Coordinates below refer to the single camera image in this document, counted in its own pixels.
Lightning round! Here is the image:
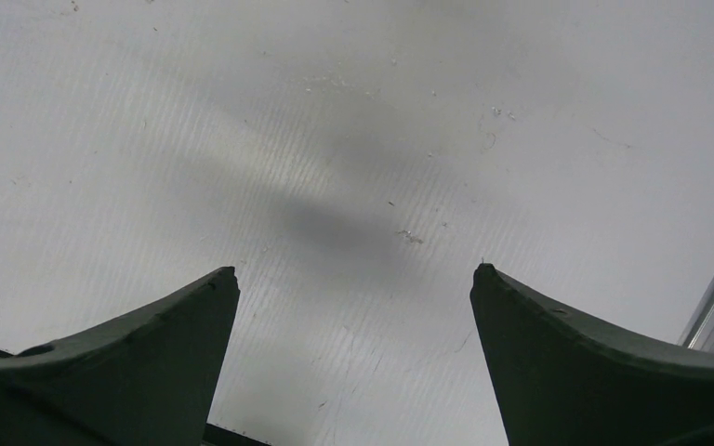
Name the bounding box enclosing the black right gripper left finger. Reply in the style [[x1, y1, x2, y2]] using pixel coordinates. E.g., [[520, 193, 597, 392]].
[[0, 267, 240, 445]]

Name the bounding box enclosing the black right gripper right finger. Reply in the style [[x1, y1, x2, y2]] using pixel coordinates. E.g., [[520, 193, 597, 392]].
[[469, 264, 714, 445]]

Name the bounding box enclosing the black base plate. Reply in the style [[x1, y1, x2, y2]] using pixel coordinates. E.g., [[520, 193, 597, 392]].
[[202, 424, 269, 446]]

